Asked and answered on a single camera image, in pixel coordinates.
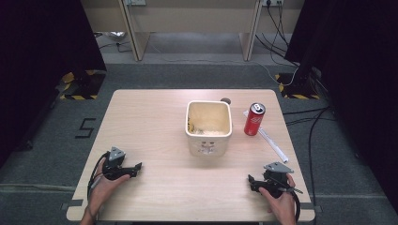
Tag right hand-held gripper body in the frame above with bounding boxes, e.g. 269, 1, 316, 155
254, 161, 304, 200

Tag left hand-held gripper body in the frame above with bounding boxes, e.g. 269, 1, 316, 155
101, 146, 139, 182

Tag person's left hand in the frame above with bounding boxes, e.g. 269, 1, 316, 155
88, 158, 131, 218

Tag person's right hand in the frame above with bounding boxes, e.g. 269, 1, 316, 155
258, 173, 297, 225

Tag grey tape strip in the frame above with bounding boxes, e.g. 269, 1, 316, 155
60, 199, 84, 211
301, 202, 324, 214

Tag red drink can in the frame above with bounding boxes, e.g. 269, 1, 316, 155
243, 102, 267, 137

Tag cream square plastic bin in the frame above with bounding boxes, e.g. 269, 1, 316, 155
185, 99, 234, 158

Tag hazard striped stand base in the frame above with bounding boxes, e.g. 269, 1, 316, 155
58, 69, 107, 101
274, 72, 322, 100

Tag dark curtain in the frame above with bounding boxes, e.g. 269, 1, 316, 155
283, 0, 398, 215
0, 0, 108, 168

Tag beige desk leg panel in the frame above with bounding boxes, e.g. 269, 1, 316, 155
238, 0, 264, 62
117, 0, 151, 62

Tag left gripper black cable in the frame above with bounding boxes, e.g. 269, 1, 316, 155
86, 151, 111, 201

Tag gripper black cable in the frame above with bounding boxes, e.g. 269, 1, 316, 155
86, 151, 111, 201
289, 189, 302, 223

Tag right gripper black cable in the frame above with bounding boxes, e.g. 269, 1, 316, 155
289, 189, 302, 223

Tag long black floor cables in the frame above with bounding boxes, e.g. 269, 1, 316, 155
282, 105, 338, 208

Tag short black floor cable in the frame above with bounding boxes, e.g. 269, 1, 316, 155
98, 40, 133, 53

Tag black cables from socket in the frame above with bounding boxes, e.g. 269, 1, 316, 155
254, 3, 299, 68

